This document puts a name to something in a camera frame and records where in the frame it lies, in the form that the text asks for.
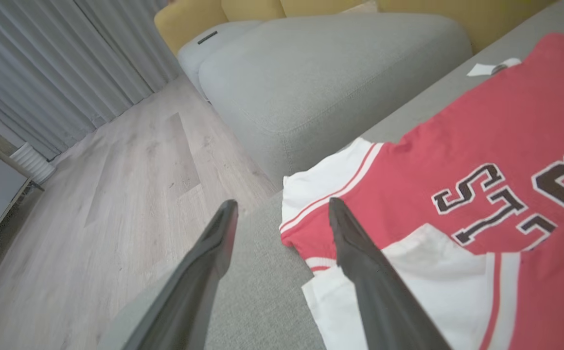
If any grey sofa section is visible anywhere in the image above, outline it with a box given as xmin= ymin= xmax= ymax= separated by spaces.
xmin=177 ymin=13 xmax=473 ymax=188

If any large grey sofa seat cushion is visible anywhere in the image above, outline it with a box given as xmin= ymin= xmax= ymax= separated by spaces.
xmin=97 ymin=0 xmax=564 ymax=350

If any red jersey with white sleeves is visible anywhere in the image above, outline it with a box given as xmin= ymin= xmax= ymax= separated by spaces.
xmin=280 ymin=33 xmax=564 ymax=350

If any white ribbed heater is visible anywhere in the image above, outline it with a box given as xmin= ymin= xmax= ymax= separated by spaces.
xmin=10 ymin=142 xmax=56 ymax=184

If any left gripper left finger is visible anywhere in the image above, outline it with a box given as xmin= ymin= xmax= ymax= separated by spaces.
xmin=122 ymin=199 xmax=240 ymax=350

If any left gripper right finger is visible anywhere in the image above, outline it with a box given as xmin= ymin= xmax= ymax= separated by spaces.
xmin=328 ymin=196 xmax=454 ymax=350

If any grey pleated curtain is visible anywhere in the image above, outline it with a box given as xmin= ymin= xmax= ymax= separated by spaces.
xmin=0 ymin=0 xmax=183 ymax=161

